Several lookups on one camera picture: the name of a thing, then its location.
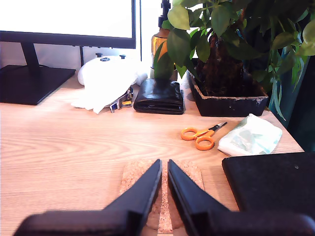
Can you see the black flat pad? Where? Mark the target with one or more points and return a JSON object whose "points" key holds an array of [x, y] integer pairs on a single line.
{"points": [[270, 182]]}

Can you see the white game controller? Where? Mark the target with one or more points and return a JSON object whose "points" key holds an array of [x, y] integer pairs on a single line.
{"points": [[98, 65]]}

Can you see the black Huawei computer monitor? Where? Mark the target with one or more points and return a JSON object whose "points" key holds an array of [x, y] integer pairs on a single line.
{"points": [[66, 39]]}

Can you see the black rectangular planter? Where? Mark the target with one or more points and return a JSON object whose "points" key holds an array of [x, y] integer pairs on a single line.
{"points": [[233, 107]]}

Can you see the white crumpled plastic bag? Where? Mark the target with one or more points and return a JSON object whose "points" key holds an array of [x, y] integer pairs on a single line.
{"points": [[98, 98]]}

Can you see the black leather wallet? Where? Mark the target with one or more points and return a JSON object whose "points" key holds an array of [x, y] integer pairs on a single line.
{"points": [[160, 98]]}

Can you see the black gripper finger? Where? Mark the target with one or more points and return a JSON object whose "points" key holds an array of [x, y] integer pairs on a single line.
{"points": [[182, 189], [145, 191]]}

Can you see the square cork coaster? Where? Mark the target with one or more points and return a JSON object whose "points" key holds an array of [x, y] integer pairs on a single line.
{"points": [[133, 177]]}

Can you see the pale green tissue pack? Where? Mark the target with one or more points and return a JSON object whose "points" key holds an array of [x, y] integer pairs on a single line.
{"points": [[251, 137]]}

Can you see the green leafy plant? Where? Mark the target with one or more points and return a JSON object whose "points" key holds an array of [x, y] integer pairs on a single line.
{"points": [[221, 19]]}

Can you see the bunch of keys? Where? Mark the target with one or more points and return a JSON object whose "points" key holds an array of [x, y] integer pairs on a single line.
{"points": [[120, 102]]}

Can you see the amber pump bottle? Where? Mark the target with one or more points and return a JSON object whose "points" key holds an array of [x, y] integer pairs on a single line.
{"points": [[160, 39]]}

